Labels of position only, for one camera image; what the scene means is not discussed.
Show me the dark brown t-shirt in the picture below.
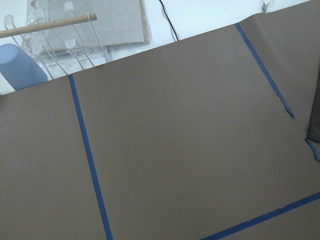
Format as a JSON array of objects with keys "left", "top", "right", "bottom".
[{"left": 307, "top": 76, "right": 320, "bottom": 143}]

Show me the grey cardboard sheet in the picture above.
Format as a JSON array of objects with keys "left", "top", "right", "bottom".
[{"left": 24, "top": 0, "right": 150, "bottom": 51}]

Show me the clear acrylic rack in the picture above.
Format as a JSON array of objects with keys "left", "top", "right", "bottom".
[{"left": 0, "top": 0, "right": 111, "bottom": 78}]

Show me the wooden dowel stick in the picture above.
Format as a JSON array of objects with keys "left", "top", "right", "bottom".
[{"left": 0, "top": 13, "right": 98, "bottom": 39}]

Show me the blue plastic cup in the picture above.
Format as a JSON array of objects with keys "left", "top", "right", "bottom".
[{"left": 0, "top": 43, "right": 48, "bottom": 90}]

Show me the black thin cable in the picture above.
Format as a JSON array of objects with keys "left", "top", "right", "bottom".
[{"left": 158, "top": 0, "right": 180, "bottom": 41}]

